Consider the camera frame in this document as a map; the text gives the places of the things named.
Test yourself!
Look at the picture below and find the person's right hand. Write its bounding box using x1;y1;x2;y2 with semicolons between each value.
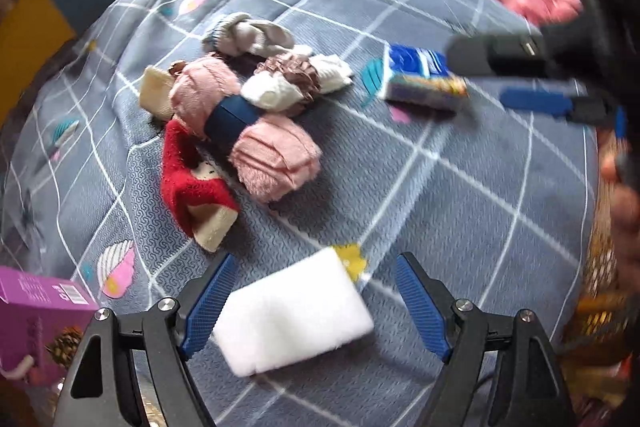
600;152;640;278

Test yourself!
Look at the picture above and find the pink fuzzy sock pair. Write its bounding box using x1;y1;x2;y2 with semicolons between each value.
167;57;323;202

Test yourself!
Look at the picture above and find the white sponge block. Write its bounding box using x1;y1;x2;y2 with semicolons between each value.
212;247;376;378

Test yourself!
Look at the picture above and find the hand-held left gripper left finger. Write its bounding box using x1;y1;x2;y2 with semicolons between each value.
52;252;238;427

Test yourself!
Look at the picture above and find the grey knotted sock pair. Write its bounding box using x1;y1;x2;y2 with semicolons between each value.
201;13;296;58

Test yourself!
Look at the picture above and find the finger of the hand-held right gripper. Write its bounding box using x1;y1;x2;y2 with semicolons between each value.
445;32;550;78
499;87;621;128

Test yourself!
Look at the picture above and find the purple cardboard box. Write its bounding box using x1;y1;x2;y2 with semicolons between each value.
0;266;101;390

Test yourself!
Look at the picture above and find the white sock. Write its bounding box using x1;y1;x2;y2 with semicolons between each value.
310;54;354;95
240;74;306;112

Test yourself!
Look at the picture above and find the red fuzzy sock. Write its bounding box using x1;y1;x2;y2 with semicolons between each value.
160;119;240;253

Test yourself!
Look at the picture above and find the brown satin scrunchie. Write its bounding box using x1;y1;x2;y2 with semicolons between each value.
254;54;323;115

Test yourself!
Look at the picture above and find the cream sock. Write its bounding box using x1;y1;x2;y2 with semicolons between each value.
139;66;177;120

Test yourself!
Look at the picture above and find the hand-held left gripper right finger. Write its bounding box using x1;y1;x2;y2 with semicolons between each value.
396;252;573;427

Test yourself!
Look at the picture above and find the orange mesh bag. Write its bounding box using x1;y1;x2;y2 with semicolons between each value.
560;127;640;408

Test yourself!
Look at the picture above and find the grey checked printed blanket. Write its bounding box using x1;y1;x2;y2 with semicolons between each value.
0;0;601;427

